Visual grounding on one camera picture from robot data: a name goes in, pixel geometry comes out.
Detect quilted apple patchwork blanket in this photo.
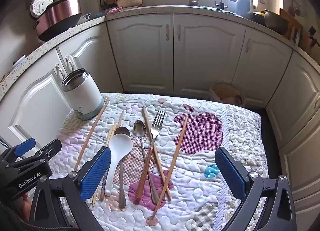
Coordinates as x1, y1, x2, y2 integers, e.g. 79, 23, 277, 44
51, 92, 270, 231

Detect fork with wooden handle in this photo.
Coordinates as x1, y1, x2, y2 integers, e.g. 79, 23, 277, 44
135, 110, 167, 205

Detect brown wooden chopstick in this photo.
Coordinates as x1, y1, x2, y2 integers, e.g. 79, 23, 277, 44
152, 116, 189, 219
74, 104, 107, 172
142, 106, 173, 199

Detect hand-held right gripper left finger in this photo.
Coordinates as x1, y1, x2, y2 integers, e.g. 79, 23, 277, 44
25, 147, 112, 231

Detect metal spoon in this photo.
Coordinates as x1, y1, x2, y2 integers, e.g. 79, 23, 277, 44
133, 120, 160, 204
114, 126, 131, 209

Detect dark metal pot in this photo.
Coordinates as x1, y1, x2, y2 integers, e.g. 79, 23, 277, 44
264, 9, 289, 35

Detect wooden cutting board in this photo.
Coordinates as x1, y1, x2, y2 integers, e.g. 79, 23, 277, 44
280, 8, 303, 40

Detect light bamboo chopstick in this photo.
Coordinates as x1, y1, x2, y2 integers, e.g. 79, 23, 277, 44
90, 124, 117, 204
90, 109, 125, 206

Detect white and blue dish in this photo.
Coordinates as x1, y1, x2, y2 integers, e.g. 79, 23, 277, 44
12, 55, 27, 68

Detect white ceramic spoon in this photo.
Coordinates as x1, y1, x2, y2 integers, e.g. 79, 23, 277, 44
104, 133, 133, 196

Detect wooden chopsticks in jar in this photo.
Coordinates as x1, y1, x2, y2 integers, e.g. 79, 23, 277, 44
107, 13, 174, 93

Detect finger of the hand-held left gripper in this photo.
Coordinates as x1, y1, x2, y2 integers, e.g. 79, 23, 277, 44
10, 139, 62, 169
0, 138, 37, 165

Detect white insulated steel jar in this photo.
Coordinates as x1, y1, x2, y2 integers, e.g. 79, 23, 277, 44
61, 69, 105, 120

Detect white cabinet door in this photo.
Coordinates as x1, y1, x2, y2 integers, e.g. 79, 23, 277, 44
279, 131, 320, 196
173, 13, 247, 100
265, 51, 320, 148
56, 23, 124, 93
232, 27, 293, 108
0, 49, 75, 152

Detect black pot with yellow lid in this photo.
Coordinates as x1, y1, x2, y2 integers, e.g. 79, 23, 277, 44
252, 11, 265, 25

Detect beige basket bowl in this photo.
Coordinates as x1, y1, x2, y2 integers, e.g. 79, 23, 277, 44
115, 0, 144, 8

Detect wicker basket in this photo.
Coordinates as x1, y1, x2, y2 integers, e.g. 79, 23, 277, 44
209, 81, 245, 108

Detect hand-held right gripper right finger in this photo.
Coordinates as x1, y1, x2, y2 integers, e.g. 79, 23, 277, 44
214, 147, 297, 231

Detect white jug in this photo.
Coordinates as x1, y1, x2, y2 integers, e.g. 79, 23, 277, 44
236, 0, 253, 18

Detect patterned chopstick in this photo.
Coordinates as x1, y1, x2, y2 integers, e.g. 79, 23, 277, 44
99, 166, 109, 201

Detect teal cloth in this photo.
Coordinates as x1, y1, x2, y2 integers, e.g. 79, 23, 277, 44
200, 6, 237, 14

